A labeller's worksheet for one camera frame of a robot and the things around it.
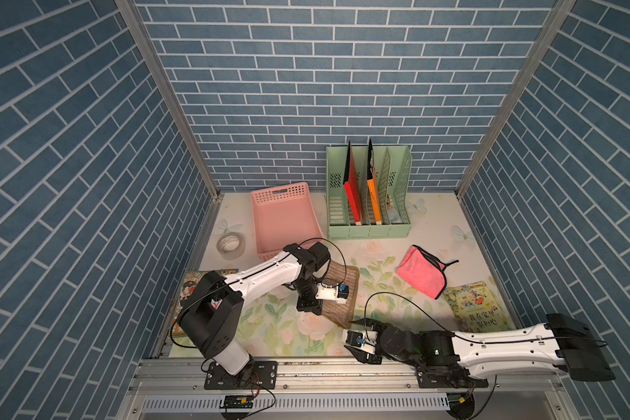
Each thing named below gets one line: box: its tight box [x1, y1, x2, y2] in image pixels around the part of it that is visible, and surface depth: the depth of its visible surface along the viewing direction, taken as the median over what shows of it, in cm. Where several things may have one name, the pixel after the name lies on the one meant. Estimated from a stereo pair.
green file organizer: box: [325, 146, 413, 240], surface depth 107 cm
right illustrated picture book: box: [442, 280, 516, 334], surface depth 88 cm
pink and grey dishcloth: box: [395, 245, 460, 301], surface depth 96 cm
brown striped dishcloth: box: [322, 260, 360, 329], surface depth 91 cm
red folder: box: [343, 140, 363, 226], surface depth 90 cm
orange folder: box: [366, 139, 382, 224], surface depth 90 cm
